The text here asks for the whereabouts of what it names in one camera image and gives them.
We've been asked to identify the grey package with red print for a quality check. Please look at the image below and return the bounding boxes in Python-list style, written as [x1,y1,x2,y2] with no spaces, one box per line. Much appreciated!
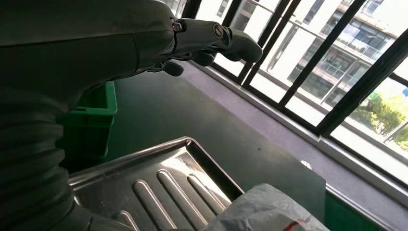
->
[203,183,331,231]

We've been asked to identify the green conveyor belt machine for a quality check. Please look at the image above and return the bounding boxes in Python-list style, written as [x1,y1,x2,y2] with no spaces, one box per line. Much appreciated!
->
[324,184,394,231]

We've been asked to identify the green plastic crate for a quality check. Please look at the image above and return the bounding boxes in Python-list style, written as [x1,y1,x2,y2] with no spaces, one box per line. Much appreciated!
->
[55,81,118,167]

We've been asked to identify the white scale with steel tray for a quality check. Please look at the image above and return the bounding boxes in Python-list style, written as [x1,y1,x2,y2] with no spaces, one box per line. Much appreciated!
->
[68,136,245,231]

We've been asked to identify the building outside window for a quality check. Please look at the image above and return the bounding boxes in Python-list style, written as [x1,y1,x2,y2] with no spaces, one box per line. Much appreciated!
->
[217,0,408,109]

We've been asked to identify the green trees outside window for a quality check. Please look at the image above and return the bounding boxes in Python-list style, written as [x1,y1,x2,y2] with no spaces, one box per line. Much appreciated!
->
[349,91,408,153]

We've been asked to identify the black window frame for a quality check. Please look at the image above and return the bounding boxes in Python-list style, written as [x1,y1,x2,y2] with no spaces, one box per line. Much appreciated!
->
[159,0,408,192]

